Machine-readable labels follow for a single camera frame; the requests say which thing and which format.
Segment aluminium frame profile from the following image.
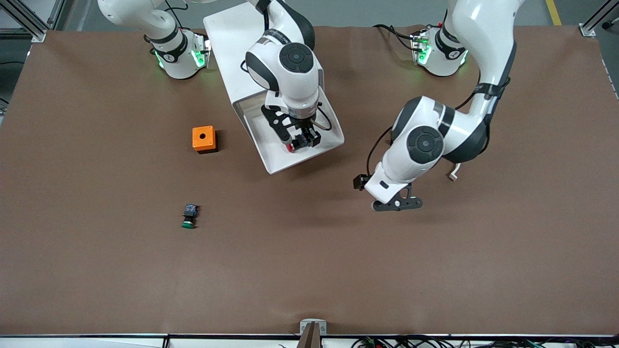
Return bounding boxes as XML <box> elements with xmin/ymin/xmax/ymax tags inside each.
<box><xmin>0</xmin><ymin>0</ymin><xmax>66</xmax><ymax>43</ymax></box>
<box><xmin>579</xmin><ymin>0</ymin><xmax>619</xmax><ymax>38</ymax></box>

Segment grey camera post bracket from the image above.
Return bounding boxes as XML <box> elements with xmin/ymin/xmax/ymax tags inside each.
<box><xmin>297</xmin><ymin>319</ymin><xmax>327</xmax><ymax>348</ymax></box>

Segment white table edge rail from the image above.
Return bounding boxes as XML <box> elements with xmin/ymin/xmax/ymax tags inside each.
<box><xmin>0</xmin><ymin>333</ymin><xmax>619</xmax><ymax>348</ymax></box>

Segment green mushroom push button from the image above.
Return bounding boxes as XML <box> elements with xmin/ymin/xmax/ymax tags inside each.
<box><xmin>181</xmin><ymin>204</ymin><xmax>200</xmax><ymax>229</ymax></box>

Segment orange button enclosure box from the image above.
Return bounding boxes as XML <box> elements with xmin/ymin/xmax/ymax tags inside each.
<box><xmin>192</xmin><ymin>126</ymin><xmax>218</xmax><ymax>154</ymax></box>

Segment tangled cables under table edge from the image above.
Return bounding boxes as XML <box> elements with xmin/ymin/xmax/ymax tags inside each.
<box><xmin>352</xmin><ymin>335</ymin><xmax>619</xmax><ymax>348</ymax></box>

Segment black arm base cable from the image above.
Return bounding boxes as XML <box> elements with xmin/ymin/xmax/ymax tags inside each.
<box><xmin>372</xmin><ymin>24</ymin><xmax>417</xmax><ymax>52</ymax></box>

